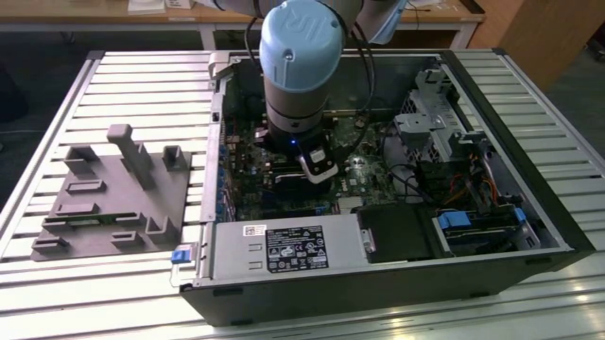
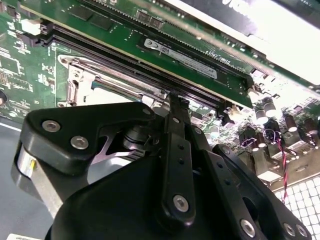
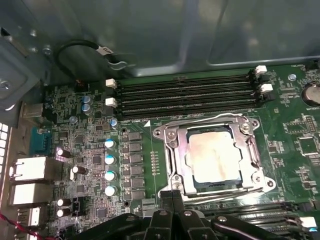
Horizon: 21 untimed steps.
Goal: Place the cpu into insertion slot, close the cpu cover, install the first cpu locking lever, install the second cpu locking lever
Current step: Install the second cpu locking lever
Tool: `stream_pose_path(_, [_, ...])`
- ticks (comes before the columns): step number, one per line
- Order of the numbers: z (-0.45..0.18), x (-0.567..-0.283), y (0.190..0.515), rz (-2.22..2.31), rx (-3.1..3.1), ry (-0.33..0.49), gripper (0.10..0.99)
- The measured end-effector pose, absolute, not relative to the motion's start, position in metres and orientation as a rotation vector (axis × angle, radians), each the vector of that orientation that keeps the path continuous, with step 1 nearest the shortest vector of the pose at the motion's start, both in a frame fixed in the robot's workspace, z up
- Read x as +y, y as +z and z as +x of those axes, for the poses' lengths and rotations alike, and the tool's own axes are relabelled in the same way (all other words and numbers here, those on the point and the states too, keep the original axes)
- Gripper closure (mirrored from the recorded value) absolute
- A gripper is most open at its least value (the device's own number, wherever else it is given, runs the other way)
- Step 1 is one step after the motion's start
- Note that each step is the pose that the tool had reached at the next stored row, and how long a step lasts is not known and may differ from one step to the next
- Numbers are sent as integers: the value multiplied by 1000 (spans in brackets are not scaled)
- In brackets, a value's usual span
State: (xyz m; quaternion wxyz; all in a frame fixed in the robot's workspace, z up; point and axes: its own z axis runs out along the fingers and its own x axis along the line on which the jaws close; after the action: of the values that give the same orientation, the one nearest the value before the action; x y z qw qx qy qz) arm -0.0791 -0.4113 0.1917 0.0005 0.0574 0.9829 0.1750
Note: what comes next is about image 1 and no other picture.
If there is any graphics card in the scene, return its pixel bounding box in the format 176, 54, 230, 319
272, 173, 335, 201

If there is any green motherboard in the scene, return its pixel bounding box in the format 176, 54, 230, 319
219, 113, 417, 222

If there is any silver chipset heat sink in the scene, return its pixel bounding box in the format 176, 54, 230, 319
338, 197, 370, 213

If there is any metal drive cage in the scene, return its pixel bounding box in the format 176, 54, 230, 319
393, 69, 493, 167

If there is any grey power supply unit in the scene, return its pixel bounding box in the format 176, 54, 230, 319
207, 214, 370, 281

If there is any black plastic shroud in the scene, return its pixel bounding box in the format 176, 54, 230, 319
351, 203, 449, 265

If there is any grey parts rack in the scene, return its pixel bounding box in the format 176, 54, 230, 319
28, 123, 196, 263

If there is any blue disk carrier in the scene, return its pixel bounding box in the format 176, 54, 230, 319
437, 210, 474, 234

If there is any black open PC case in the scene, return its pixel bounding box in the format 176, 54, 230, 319
178, 48, 597, 329

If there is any green RAM stick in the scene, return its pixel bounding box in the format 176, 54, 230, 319
63, 215, 119, 227

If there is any black disk drive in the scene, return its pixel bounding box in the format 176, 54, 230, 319
442, 226, 521, 256

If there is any wooden desk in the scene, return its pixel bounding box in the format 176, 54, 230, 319
0, 0, 487, 50

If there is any wooden cabinet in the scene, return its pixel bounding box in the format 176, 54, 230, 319
470, 0, 605, 93

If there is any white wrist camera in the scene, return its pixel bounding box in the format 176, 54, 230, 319
296, 147, 340, 185

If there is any black internal cable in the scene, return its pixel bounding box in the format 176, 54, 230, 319
386, 163, 438, 205

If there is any black camera cable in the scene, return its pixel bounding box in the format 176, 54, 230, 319
330, 21, 377, 167

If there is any grey plastic case handle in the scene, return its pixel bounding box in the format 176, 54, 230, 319
207, 51, 238, 81

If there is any yellow wire bundle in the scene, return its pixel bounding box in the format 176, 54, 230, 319
443, 173, 474, 206

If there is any orange wire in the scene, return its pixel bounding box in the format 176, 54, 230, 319
481, 176, 499, 206

